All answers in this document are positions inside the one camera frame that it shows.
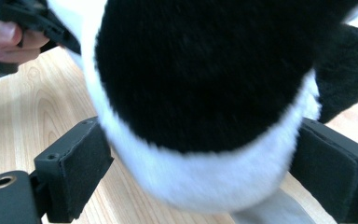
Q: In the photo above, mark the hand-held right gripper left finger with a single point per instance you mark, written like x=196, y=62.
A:
x=74, y=165

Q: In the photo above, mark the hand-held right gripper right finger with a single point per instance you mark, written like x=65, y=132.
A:
x=332, y=168

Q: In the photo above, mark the panda plush toy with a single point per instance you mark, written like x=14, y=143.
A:
x=205, y=93

